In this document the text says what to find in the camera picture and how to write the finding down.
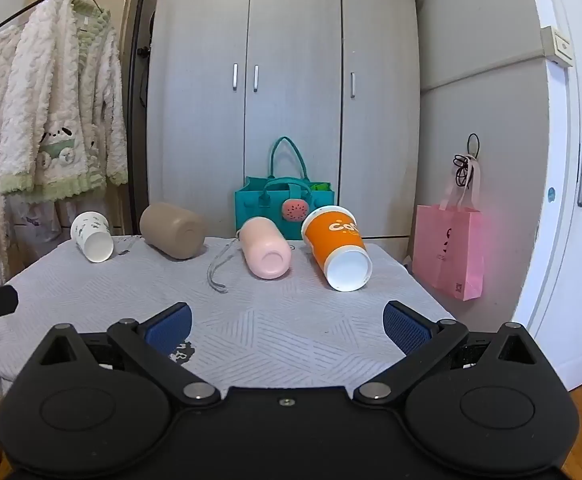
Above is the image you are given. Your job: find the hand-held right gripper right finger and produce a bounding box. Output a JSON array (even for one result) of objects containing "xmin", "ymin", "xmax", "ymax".
[{"xmin": 353, "ymin": 301, "xmax": 568, "ymax": 407}]

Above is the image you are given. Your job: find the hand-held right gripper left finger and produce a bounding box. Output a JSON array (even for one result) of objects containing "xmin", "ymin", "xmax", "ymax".
[{"xmin": 21, "ymin": 303, "xmax": 222, "ymax": 408}]

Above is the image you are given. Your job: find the beige plastic cup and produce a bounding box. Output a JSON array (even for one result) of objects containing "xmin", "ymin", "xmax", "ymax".
[{"xmin": 140, "ymin": 202, "xmax": 207, "ymax": 261}]

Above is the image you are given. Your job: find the white printed paper cup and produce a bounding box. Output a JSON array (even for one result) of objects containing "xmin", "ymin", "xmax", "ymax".
[{"xmin": 70, "ymin": 211, "xmax": 115, "ymax": 263}]

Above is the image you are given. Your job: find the orange paper cup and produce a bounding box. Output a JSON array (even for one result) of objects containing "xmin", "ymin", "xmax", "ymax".
[{"xmin": 301, "ymin": 205, "xmax": 373, "ymax": 293}]

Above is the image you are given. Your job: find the pink cup with grey strap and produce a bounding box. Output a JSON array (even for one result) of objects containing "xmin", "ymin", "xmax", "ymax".
[{"xmin": 207, "ymin": 216, "xmax": 293, "ymax": 295}]

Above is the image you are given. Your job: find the pink shopping bag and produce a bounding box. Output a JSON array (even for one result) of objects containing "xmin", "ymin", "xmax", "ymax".
[{"xmin": 411, "ymin": 157, "xmax": 486, "ymax": 302}]

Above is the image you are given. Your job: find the clear plastic bag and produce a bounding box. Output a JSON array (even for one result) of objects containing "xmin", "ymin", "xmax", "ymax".
[{"xmin": 8, "ymin": 195, "xmax": 79, "ymax": 247}]

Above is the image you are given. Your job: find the teal felt tote bag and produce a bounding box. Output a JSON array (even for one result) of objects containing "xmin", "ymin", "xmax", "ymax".
[{"xmin": 235, "ymin": 136, "xmax": 336, "ymax": 241}]

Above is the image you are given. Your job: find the pink watermelon bag charm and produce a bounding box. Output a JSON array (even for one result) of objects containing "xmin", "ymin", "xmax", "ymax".
[{"xmin": 281, "ymin": 199, "xmax": 312, "ymax": 222}]

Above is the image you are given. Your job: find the white door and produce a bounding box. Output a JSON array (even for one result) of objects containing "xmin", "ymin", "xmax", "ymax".
[{"xmin": 513, "ymin": 0, "xmax": 582, "ymax": 392}]

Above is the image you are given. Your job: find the black clothes rack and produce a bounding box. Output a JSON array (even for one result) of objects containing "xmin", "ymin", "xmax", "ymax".
[{"xmin": 0, "ymin": 0, "xmax": 151, "ymax": 236}]

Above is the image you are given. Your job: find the white and green fluffy jacket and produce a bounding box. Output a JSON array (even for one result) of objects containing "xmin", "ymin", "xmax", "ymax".
[{"xmin": 0, "ymin": 0, "xmax": 129, "ymax": 203}]

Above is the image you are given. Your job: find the grey wardrobe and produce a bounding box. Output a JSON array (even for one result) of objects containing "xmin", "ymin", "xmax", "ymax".
[{"xmin": 146, "ymin": 0, "xmax": 422, "ymax": 261}]

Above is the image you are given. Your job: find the black cord on hook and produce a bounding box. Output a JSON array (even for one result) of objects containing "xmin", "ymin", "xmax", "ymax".
[{"xmin": 453, "ymin": 133, "xmax": 480, "ymax": 188}]

